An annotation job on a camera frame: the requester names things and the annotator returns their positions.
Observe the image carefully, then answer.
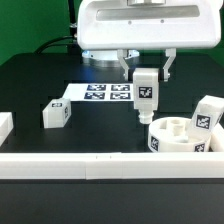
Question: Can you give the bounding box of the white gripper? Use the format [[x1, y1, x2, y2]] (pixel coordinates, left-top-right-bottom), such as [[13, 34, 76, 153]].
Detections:
[[77, 0, 222, 82]]

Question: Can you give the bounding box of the white round stool seat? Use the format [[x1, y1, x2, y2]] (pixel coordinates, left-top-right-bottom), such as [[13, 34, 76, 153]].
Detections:
[[148, 117, 210, 153]]

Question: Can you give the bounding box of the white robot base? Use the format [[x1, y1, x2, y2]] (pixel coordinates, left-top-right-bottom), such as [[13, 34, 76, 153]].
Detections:
[[81, 49, 140, 68]]

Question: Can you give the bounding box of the white marker sheet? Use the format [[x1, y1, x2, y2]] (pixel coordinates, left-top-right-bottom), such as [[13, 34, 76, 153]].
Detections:
[[63, 83, 133, 102]]

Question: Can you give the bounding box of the black cable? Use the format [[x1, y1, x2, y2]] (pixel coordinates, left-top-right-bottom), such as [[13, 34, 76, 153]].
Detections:
[[34, 0, 80, 55]]

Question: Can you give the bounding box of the white front barrier rail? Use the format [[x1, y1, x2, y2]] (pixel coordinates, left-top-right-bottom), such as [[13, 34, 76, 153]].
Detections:
[[0, 152, 224, 180]]

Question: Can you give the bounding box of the white left barrier rail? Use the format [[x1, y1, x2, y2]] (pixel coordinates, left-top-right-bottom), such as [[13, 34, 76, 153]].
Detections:
[[0, 112, 14, 146]]

